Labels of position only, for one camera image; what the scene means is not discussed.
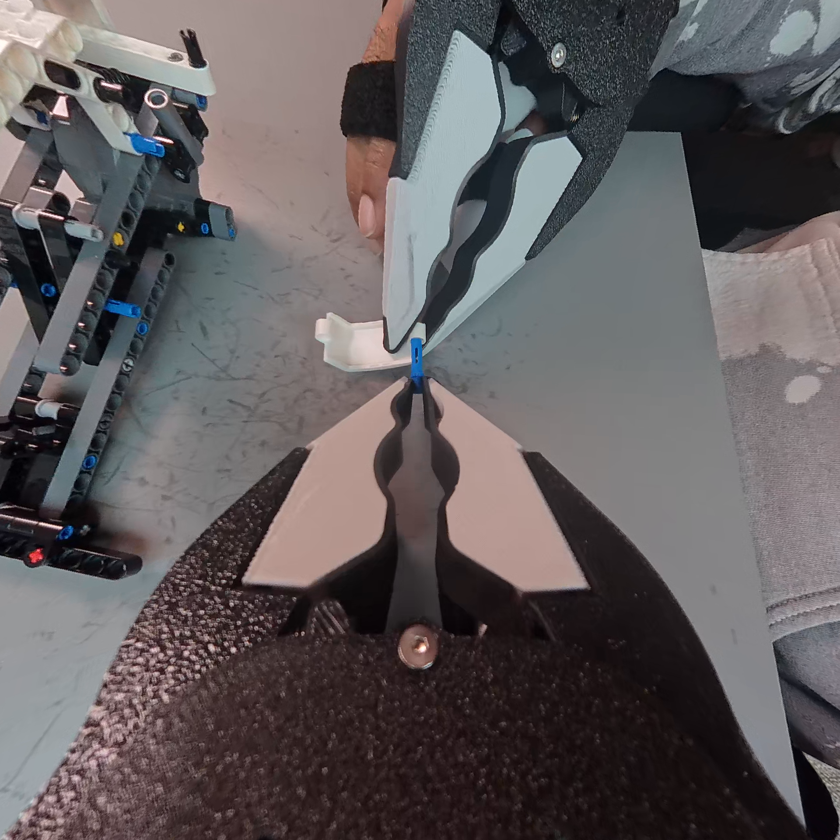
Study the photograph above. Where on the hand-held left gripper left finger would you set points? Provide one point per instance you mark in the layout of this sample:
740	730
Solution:
321	525

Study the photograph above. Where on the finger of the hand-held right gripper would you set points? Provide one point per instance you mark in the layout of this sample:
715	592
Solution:
538	197
433	164

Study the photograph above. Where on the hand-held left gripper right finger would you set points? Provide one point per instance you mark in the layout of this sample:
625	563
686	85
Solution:
512	525

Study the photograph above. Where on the white curved brick panel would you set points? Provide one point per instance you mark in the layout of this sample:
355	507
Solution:
354	348

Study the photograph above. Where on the blue brick pin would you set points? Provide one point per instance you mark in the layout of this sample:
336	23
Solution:
417	361

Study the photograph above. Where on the brick-built truck chassis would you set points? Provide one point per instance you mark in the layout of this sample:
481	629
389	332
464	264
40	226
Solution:
98	262

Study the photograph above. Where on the grey desk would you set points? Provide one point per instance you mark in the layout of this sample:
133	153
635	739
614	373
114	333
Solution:
590	394

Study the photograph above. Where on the person's right hand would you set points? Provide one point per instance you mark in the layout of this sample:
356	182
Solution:
367	184

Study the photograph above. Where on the grey bleached hoodie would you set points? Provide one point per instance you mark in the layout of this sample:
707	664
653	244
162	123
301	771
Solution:
787	459

